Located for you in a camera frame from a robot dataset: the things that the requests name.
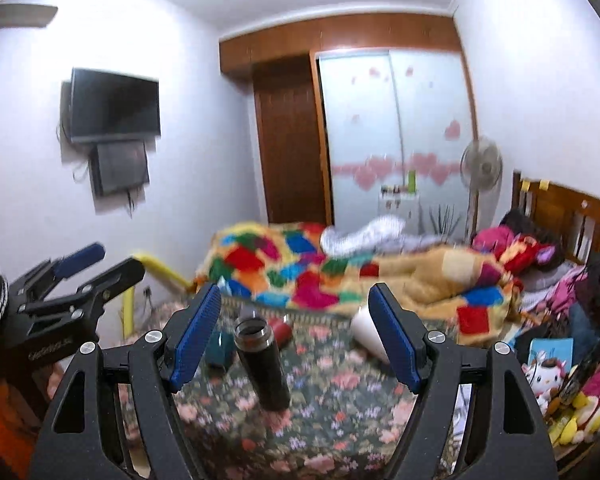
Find black thermos bottle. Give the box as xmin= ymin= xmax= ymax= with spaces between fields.
xmin=234 ymin=315 xmax=290 ymax=412

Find white cylindrical cup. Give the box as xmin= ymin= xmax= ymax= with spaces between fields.
xmin=350 ymin=306 xmax=389 ymax=364

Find red thermos cup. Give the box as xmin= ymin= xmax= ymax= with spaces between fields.
xmin=268 ymin=318 xmax=294 ymax=349

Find hello kitty plush toy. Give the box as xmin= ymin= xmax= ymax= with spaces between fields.
xmin=521 ymin=358 xmax=566 ymax=415

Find light blue book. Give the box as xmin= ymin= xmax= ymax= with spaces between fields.
xmin=527 ymin=338 xmax=573 ymax=373

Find dark green faceted mug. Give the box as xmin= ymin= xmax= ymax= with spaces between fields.
xmin=204 ymin=330 xmax=235 ymax=370

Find colourful patchwork blanket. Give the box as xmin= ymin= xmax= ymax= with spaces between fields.
xmin=194 ymin=222 xmax=521 ymax=346

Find floral bed sheet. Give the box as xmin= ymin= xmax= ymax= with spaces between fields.
xmin=173 ymin=306 xmax=416 ymax=479

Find pink red clothes pile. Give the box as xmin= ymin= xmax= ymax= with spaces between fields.
xmin=471 ymin=208 xmax=566 ymax=276

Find wooden headboard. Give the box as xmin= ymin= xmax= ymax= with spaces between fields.
xmin=512 ymin=170 xmax=600 ymax=264

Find grey white crumpled cloth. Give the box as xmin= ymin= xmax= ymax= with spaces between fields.
xmin=320 ymin=214 xmax=448 ymax=258

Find dark brown wooden door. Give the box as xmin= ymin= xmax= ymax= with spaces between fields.
xmin=252 ymin=54 xmax=330 ymax=224

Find small white cabinet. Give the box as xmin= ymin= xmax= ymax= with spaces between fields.
xmin=378 ymin=192 xmax=420 ymax=224

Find standing electric fan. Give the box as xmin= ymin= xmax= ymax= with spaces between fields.
xmin=460 ymin=136 xmax=503 ymax=237

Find green bottle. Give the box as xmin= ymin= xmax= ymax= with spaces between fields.
xmin=407 ymin=170 xmax=417 ymax=194

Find white heart sliding wardrobe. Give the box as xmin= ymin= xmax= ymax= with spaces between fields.
xmin=317 ymin=49 xmax=474 ymax=240

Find wooden overhead cabinets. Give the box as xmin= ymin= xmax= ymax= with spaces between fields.
xmin=219 ymin=13 xmax=462 ymax=79

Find yellow padded bed rail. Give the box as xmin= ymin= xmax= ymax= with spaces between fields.
xmin=120 ymin=252 xmax=195 ymax=338

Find wall mounted black television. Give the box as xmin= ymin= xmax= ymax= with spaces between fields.
xmin=66 ymin=68 xmax=161 ymax=144

